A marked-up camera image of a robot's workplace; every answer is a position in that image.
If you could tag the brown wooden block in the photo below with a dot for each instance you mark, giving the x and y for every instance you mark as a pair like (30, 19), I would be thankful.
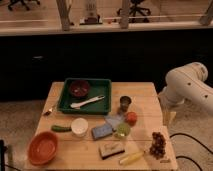
(111, 149)

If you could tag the dark red bowl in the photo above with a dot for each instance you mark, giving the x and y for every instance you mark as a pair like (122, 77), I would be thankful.
(79, 88)

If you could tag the light blue cloth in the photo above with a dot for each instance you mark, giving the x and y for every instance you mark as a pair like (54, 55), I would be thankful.
(114, 120)

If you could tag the black office chair left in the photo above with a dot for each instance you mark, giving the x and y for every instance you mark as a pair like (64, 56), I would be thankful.
(13, 2)

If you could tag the purple grape bunch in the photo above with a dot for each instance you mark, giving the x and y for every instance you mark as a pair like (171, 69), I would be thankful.
(157, 148)

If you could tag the black office chair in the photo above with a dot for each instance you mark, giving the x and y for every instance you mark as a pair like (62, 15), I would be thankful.
(136, 8)
(13, 2)

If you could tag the white plastic spoon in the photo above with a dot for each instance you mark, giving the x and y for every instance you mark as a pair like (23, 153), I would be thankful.
(80, 104)

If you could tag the white paper cup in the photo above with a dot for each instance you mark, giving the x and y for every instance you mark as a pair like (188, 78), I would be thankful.
(79, 127)

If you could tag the green plastic tray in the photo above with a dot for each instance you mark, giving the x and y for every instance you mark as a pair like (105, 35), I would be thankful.
(97, 87)

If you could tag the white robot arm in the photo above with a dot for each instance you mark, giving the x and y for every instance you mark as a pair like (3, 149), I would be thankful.
(187, 82)

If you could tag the blue sponge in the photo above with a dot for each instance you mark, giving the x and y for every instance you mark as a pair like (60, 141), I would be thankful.
(101, 131)

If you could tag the orange bowl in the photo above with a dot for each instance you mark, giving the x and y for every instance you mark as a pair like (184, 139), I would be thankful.
(42, 148)

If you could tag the red apple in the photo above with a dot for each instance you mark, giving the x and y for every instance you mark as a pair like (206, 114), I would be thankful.
(131, 118)

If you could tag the green cup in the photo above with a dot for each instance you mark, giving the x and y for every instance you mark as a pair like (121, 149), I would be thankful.
(122, 130)

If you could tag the green cucumber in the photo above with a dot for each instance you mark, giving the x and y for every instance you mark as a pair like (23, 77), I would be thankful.
(57, 128)

